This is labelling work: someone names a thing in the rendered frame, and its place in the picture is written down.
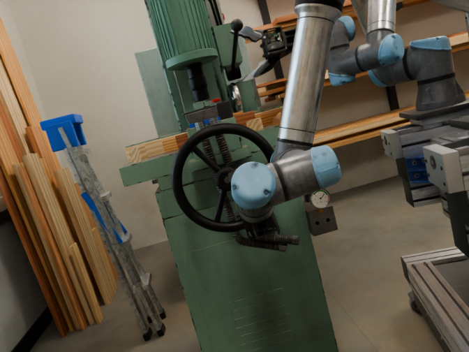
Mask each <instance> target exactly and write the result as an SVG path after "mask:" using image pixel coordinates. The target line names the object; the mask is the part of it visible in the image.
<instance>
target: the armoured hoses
mask: <svg viewBox="0 0 469 352"><path fill-rule="evenodd" d="M209 121H210V124H211V125H214V124H219V121H218V118H217V117H215V118H212V119H210V120H209ZM195 126H196V129H197V131H199V130H201V129H203V128H205V127H206V126H205V124H204V121H201V122H197V123H195ZM215 136H216V140H217V143H218V145H219V147H220V150H221V154H222V156H223V158H224V162H225V164H226V166H227V167H231V168H233V169H234V170H235V166H234V163H233V160H232V157H231V154H230V152H229V150H228V146H227V143H226V141H225V139H224V138H225V137H224V135H223V134H220V135H215ZM202 144H203V147H204V148H203V149H204V151H205V154H206V156H207V157H209V158H210V159H211V160H212V161H213V162H214V163H215V164H216V165H217V162H216V159H215V156H214V152H213V149H212V147H211V143H210V141H209V139H208V138H207V139H205V140H203V141H202ZM210 169H211V168H210ZM211 171H212V172H211V173H212V175H213V178H214V180H215V176H216V173H215V172H214V171H213V170H212V169H211ZM215 182H216V180H215ZM215 184H216V183H215ZM216 186H217V184H216ZM216 188H217V189H218V190H217V191H218V193H219V195H220V192H221V189H220V188H219V187H218V186H217V187H216ZM223 208H224V210H225V215H226V217H227V220H228V222H229V221H236V218H235V215H234V213H233V211H232V207H231V204H230V200H229V198H228V194H227V195H226V197H225V202H224V206H223ZM232 236H233V237H234V239H235V242H237V243H238V244H240V245H242V246H247V247H255V248H256V247H257V248H261V249H262V248H263V249H271V250H277V251H284V252H285V251H287V249H288V245H287V244H293V245H298V244H299V242H300V239H299V237H298V236H287V235H277V234H275V235H273V236H271V237H267V235H265V237H259V238H257V239H254V240H251V244H250V242H249V240H248V238H245V237H243V236H242V235H241V233H240V230H239V231H236V232H232Z"/></svg>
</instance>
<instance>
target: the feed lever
mask: <svg viewBox="0 0 469 352"><path fill-rule="evenodd" d="M230 26H231V29H232V30H233V31H234V38H233V48H232V63H231V64H228V65H225V73H226V76H227V79H228V80H229V81H232V80H237V79H240V78H241V71H240V67H239V64H238V63H237V62H236V57H237V44H238V36H239V31H241V30H242V28H243V22H242V21H241V20H240V19H234V20H233V21H232V22H231V25H230Z"/></svg>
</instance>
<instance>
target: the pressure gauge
mask: <svg viewBox="0 0 469 352"><path fill-rule="evenodd" d="M321 197H322V199H321V200H320V198H321ZM330 200H331V196H330V194H329V192H328V190H326V189H324V190H322V189H321V190H319V191H315V192H313V193H310V194H309V195H308V201H309V203H310V204H312V206H314V207H315V208H317V209H318V212H319V213H322V212H324V210H323V208H325V207H326V206H328V204H329V203H330Z"/></svg>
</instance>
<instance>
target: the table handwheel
mask: <svg viewBox="0 0 469 352"><path fill-rule="evenodd" d="M220 134H234V135H240V136H242V137H244V138H247V139H249V140H250V141H251V142H253V143H255V144H256V145H257V146H258V147H259V148H260V149H261V151H262V152H263V154H264V155H265V157H266V159H267V161H268V163H270V159H271V156H272V154H273V153H274V149H273V148H272V146H271V145H270V144H269V143H268V141H267V140H266V139H265V138H264V137H262V136H261V135H260V134H259V133H258V132H256V131H254V130H253V129H250V128H249V127H246V126H242V125H240V124H231V123H222V124H214V125H211V126H207V127H205V128H203V129H201V130H199V131H197V132H196V133H194V134H193V135H192V136H191V137H190V138H189V139H188V140H187V141H186V142H185V143H184V144H183V145H182V146H181V148H180V149H179V151H178V152H177V155H176V157H175V159H174V163H173V166H172V176H171V181H172V190H173V194H174V197H175V199H176V202H177V204H178V205H179V207H180V208H181V210H182V211H183V213H184V214H185V215H186V216H187V217H188V218H189V219H190V220H191V221H193V222H194V223H196V224H197V225H199V226H201V227H203V228H206V229H208V230H212V231H216V232H222V233H230V232H236V231H239V230H243V229H245V228H244V224H243V221H229V222H222V221H220V220H221V215H222V211H223V206H224V202H225V197H226V195H227V192H228V191H231V182H230V179H229V177H228V173H231V172H233V171H235V170H234V169H233V168H231V167H227V166H225V165H221V166H219V167H218V166H217V165H216V164H215V163H214V162H213V161H212V160H211V159H210V158H209V157H207V156H206V155H205V154H204V153H203V152H202V151H201V150H200V149H199V148H198V147H197V145H198V144H199V143H201V142H202V141H203V140H205V139H207V138H210V137H212V136H214V135H220ZM191 151H193V152H194V153H195V154H196V155H197V156H199V157H200V158H201V159H202V160H203V161H204V162H205V163H206V164H207V165H208V166H209V167H210V168H211V169H212V170H213V171H214V172H215V173H216V176H215V180H216V184H217V186H218V187H219V188H220V189H221V192H220V196H219V200H218V206H217V209H216V214H215V217H214V220H212V219H209V218H207V217H205V216H203V215H201V214H200V213H199V212H198V211H196V210H195V209H194V208H193V206H192V205H191V204H190V203H189V201H188V199H187V197H186V195H185V193H184V189H183V184H182V173H183V168H184V164H185V162H186V159H187V157H188V155H189V154H190V153H191ZM268 163H264V165H266V164H268Z"/></svg>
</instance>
